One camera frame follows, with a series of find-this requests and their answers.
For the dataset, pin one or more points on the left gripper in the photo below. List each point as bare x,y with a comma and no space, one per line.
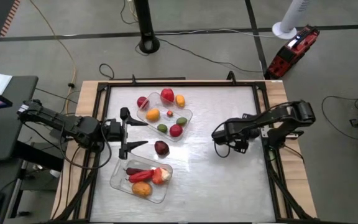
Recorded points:
117,130

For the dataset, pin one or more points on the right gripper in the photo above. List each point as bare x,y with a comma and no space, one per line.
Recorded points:
233,132

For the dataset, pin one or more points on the orange citrus fruit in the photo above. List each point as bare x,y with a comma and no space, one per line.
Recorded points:
152,114

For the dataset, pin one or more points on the green lime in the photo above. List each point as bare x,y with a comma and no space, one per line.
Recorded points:
162,127

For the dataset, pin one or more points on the maroon round fruit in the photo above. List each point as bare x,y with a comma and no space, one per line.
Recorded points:
161,147

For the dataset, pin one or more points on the dark red apple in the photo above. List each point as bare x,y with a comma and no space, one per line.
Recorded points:
142,102

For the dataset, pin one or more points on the dark purple long vegetable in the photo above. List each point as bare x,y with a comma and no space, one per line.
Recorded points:
134,170

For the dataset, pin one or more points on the bright red apple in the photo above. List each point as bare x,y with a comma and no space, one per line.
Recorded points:
176,130

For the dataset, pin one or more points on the red chili pepper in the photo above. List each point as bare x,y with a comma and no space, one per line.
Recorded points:
140,176

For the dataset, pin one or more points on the dark green avocado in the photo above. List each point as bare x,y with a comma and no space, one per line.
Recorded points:
181,121

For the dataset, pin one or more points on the white garlic bulb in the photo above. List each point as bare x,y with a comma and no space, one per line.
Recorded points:
166,174

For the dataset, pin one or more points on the clear plastic basket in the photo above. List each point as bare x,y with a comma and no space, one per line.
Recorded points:
186,112
120,184

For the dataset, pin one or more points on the orange brown potato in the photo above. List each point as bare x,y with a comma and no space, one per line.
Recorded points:
141,188

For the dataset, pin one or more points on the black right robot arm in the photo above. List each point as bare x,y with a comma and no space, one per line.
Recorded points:
284,116

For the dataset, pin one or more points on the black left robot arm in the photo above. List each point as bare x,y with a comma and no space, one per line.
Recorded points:
61,123

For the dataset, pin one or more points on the red black tool case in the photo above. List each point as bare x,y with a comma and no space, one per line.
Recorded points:
291,53

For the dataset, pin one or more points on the grey desk base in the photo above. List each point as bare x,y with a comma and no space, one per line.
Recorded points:
39,180

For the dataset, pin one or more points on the black pole stand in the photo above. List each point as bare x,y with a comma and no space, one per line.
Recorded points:
145,25

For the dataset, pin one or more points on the white tower fan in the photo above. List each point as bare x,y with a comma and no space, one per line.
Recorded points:
292,17

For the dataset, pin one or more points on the dark grey desk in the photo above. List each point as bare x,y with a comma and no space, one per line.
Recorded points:
5,133

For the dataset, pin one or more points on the black metal table frame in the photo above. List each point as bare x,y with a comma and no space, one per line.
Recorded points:
172,84

